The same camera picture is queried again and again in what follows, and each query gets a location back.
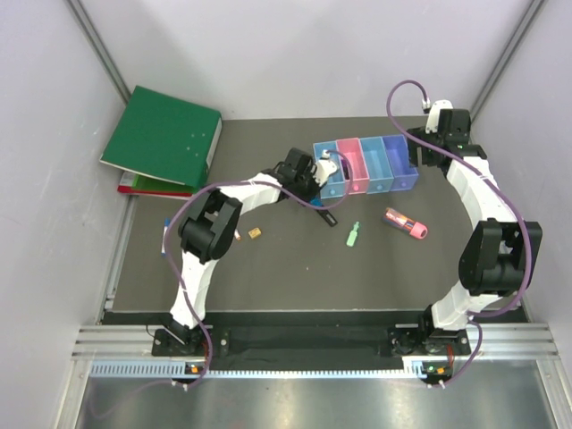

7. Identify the light blue drawer box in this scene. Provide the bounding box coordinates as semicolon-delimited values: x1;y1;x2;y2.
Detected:
360;137;394;194
313;141;346;200

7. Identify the purple drawer box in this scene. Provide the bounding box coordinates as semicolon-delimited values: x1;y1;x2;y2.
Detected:
382;135;418;191

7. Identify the black marker purple cap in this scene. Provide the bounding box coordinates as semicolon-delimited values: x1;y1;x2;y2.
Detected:
342;162;350;181

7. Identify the pink drawer box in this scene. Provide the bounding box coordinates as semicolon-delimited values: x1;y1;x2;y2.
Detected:
336;138;369;194

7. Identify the green ring binder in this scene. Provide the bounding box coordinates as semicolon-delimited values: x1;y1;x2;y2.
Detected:
100;86;223;188

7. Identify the red and green folder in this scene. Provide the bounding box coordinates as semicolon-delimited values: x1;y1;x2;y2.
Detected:
117;172;194;198

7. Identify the black highlighter blue cap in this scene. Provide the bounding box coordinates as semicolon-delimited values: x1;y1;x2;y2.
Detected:
308;198;324;210

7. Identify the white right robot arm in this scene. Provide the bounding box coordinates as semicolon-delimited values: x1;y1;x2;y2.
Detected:
407;100;543;354

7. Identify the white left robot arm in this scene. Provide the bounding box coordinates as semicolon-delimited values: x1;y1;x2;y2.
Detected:
170;148;340;355

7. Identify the small orange eraser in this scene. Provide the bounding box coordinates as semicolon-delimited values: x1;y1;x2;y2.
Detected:
248;228;262;239

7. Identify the colourful tube pink cap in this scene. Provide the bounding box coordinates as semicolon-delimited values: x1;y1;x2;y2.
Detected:
383;207;428;240

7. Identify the white marker blue cap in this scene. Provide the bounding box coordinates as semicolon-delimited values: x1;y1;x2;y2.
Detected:
161;218;171;257

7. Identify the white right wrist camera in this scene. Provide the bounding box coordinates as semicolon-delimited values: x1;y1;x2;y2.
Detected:
422;98;453;134

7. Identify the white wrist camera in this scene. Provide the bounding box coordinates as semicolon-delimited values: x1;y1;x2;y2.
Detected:
422;98;453;134
313;150;339;187

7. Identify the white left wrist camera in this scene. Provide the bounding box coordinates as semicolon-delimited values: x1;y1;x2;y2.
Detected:
313;150;339;187

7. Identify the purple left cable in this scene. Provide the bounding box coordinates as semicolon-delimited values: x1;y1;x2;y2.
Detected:
88;150;354;415

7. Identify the purple cable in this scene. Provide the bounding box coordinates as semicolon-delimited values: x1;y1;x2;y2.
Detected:
88;150;354;415
386;80;535;389

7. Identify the aluminium frame post right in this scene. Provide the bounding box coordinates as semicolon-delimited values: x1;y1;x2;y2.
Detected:
469;0;547;122

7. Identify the aluminium frame post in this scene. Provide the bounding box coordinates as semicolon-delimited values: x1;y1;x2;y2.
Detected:
469;0;547;122
63;0;131;104

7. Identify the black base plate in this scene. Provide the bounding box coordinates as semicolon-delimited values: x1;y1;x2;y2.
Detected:
152;324;471;360

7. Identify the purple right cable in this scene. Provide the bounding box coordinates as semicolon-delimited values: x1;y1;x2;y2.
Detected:
386;80;535;389

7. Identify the aluminium front rail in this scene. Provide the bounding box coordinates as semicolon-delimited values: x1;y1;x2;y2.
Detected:
71;324;558;361

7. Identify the white slotted cable duct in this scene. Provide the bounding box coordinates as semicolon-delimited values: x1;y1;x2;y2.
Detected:
88;355;452;381

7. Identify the aluminium frame post left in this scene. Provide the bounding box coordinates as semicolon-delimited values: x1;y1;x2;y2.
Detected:
63;0;131;104

